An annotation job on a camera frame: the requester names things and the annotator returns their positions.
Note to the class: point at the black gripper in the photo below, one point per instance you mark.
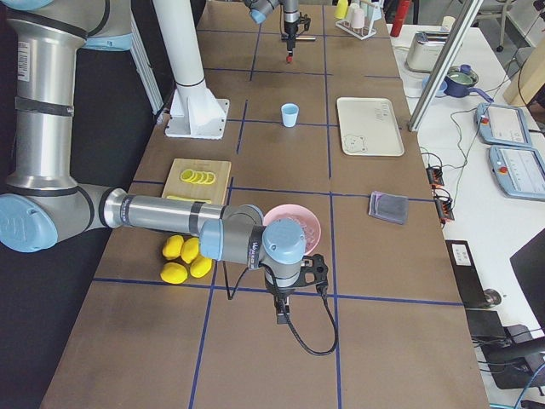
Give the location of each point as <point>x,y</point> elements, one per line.
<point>290,31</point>
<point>278,292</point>

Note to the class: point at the clear ice cubes pile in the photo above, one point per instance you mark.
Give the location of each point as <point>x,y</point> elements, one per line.
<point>311,230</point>

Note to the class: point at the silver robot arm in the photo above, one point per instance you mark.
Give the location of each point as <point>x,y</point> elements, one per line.
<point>259,10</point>
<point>112,129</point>

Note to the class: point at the white cup rack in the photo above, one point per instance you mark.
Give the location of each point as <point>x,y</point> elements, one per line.
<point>373,12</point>

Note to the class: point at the light blue cup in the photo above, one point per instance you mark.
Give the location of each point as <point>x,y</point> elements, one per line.
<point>289,114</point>

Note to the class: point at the pink cup on rack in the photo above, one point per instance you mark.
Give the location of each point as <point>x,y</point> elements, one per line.
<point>356,18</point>

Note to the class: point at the steel black muddler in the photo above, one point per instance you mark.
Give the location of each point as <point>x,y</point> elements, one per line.
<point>299,38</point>

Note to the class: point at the pink bowl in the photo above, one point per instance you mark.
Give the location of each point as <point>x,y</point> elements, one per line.
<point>288,209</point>

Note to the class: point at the yellow lemon near right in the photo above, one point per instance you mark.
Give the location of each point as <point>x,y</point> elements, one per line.
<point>200,266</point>

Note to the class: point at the yellow lemon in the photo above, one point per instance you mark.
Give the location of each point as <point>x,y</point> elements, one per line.
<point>200,266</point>
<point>190,250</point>
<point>173,273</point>
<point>172,247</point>

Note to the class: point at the yellow lemon far right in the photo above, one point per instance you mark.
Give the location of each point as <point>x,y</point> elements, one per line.
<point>190,250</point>

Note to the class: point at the cream bear tray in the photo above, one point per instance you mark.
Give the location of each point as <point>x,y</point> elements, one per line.
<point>368,127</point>

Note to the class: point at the yellow lemon near left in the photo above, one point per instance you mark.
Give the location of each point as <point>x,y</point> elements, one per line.
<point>173,273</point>

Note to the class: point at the red bottle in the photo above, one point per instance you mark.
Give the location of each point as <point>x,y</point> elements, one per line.
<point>400,16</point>

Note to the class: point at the yellow lemon far left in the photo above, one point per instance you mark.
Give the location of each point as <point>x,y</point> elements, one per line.
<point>172,247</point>

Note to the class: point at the cream toaster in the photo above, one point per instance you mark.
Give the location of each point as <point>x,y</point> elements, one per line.
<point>424,50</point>

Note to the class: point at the wooden cutting board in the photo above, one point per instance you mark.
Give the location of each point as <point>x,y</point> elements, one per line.
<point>216,192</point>

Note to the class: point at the folded grey cloth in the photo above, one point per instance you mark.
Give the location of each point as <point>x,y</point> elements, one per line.
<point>389,207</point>

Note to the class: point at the lemon slices row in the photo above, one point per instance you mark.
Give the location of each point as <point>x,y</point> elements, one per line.
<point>198,177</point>

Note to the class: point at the yellow plastic knife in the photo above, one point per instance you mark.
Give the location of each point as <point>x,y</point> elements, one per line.
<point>180,198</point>

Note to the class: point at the blue saucepan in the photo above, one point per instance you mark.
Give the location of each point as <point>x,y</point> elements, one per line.
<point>461,82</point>

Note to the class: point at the upper teach pendant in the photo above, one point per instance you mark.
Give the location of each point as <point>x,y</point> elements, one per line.
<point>502,125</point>

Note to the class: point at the teach pendant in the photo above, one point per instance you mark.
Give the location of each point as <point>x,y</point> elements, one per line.
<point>502,125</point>
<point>519,171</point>

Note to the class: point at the lower teach pendant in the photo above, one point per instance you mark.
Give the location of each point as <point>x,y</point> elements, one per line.
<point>519,171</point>

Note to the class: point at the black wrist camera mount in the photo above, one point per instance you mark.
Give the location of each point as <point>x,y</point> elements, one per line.
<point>314,271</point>

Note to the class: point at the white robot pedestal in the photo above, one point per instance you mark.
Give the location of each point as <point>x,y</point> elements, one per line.
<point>194,112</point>

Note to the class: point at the aluminium frame post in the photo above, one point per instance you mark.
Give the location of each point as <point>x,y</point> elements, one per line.
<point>463,22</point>

